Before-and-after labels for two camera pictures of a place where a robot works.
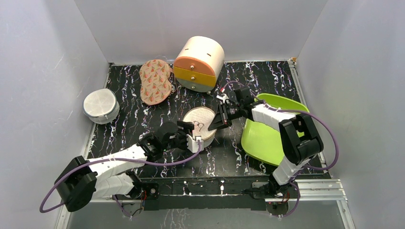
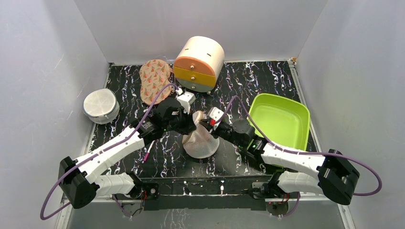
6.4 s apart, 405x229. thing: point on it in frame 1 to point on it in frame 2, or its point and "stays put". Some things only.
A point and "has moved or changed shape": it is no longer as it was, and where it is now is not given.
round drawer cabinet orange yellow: [198, 64] stays put
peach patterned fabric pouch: [155, 85] stays put
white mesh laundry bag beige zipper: [201, 118] has moved or changed shape
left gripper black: [187, 128] to [189, 126]
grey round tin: [101, 106] stays put
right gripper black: [226, 114] to [212, 127]
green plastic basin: [263, 142] stays put
